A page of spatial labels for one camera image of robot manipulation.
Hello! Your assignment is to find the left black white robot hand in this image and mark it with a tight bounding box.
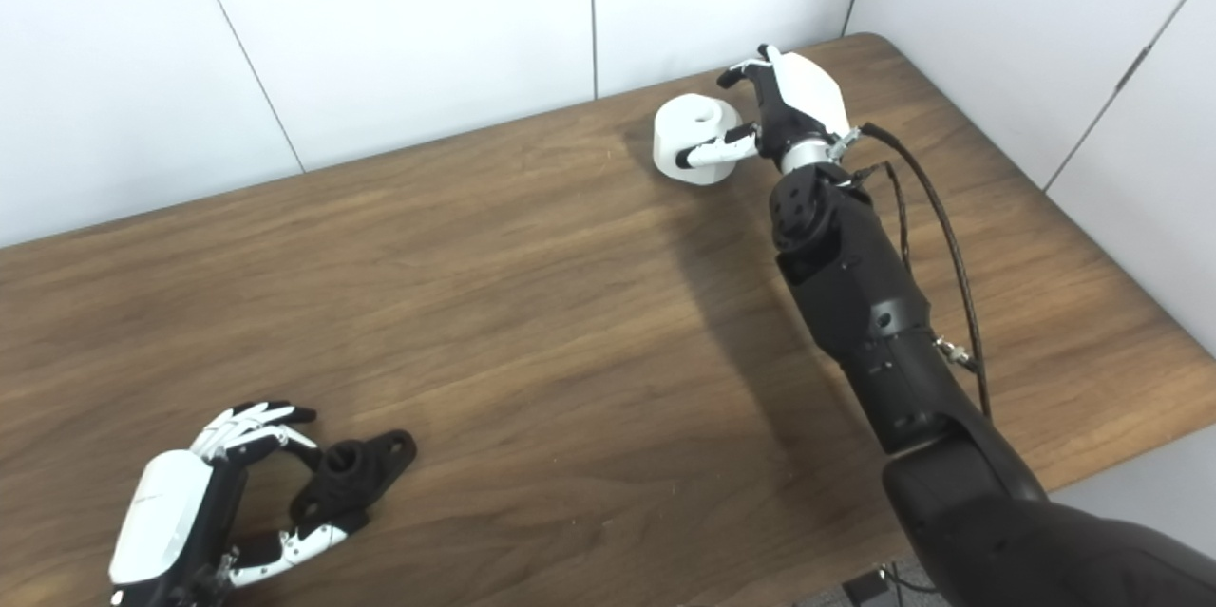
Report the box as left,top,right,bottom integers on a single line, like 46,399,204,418
107,400,352,607

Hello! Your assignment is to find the black box under table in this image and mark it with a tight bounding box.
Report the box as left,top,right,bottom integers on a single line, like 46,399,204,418
844,572,896,607

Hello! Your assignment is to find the black plastic holder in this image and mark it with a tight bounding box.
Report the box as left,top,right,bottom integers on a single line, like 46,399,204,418
290,429,418,532

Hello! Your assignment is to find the white plastic block with holes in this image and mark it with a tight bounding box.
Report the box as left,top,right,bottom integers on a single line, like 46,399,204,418
653,95,745,186

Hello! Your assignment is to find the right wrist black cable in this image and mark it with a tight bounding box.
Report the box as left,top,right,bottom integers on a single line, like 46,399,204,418
831,123,994,423

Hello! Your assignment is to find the thin black wrist wire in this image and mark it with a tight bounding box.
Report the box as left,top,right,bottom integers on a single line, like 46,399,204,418
850,162,913,277

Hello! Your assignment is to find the dark wall panel hinge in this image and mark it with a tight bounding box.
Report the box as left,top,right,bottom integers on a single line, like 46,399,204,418
1116,42,1152,95

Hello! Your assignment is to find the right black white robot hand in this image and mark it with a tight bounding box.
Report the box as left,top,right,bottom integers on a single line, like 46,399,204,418
676,44,853,173

